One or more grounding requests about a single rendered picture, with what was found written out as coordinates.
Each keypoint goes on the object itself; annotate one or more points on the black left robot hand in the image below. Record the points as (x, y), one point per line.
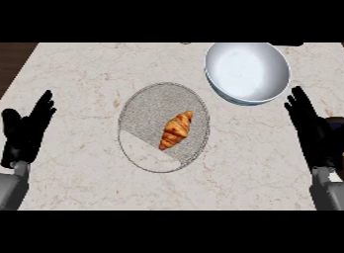
(26, 131)

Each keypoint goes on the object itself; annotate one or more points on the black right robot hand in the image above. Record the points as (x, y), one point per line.
(317, 131)

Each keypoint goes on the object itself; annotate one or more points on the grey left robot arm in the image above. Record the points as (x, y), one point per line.
(7, 189)

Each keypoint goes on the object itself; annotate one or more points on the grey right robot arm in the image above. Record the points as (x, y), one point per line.
(336, 191)

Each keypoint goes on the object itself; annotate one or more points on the white bowl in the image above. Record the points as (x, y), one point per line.
(249, 72)

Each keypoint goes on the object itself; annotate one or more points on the grey speckled plate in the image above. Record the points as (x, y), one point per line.
(165, 127)

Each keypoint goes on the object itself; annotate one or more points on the black object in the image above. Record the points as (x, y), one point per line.
(287, 43)

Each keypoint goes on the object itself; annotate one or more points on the golden brown croissant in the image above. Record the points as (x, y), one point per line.
(177, 130)

